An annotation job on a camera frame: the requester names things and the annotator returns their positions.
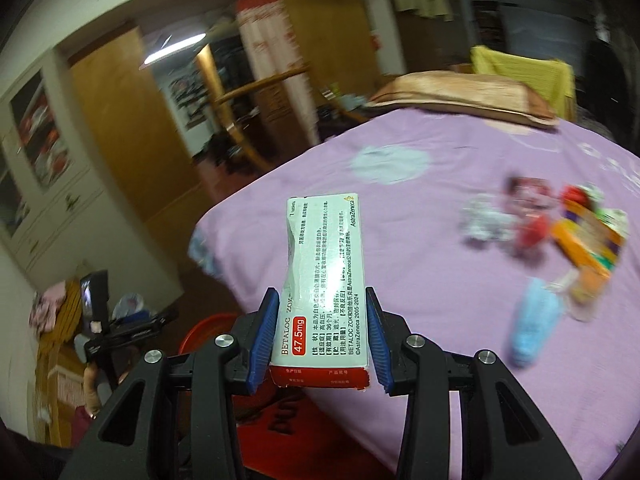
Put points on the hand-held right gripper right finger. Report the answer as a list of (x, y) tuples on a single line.
[(380, 345)]

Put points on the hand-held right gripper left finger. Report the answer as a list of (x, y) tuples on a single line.
[(262, 345)]

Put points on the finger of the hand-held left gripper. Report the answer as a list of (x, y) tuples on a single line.
[(165, 319)]

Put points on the red plastic basket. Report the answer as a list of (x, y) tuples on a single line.
[(205, 332)]

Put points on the white medicine box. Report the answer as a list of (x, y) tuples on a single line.
[(325, 270)]

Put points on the blue face mask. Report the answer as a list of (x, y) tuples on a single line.
[(535, 320)]

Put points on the white tissue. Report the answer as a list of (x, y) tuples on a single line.
[(485, 220)]

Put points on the person's left forearm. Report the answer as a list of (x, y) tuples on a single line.
[(84, 425)]

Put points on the person's left hand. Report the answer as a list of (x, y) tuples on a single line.
[(91, 387)]

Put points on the grey bin with plastic bag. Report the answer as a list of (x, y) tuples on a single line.
[(129, 306)]

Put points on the pink cloth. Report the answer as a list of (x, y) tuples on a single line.
[(47, 305)]

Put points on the wooden bed boards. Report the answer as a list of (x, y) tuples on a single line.
[(55, 360)]

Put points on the blue grey blanket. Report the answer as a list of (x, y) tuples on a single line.
[(202, 252)]

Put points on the pink bed sheet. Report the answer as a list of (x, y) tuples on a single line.
[(450, 310)]

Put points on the red floor mat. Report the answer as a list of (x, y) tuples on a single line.
[(300, 440)]

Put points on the white metal cabinet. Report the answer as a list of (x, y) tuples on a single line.
[(75, 185)]

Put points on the plain wooden door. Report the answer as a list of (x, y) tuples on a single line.
[(130, 120)]

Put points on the dark red packet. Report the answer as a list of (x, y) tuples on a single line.
[(527, 192)]

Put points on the red and white wrapper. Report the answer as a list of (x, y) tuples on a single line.
[(580, 197)]

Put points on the tan pillow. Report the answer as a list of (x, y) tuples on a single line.
[(460, 95)]

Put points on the ceiling light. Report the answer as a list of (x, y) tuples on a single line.
[(172, 50)]

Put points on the yellow towel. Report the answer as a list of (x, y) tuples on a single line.
[(520, 67)]

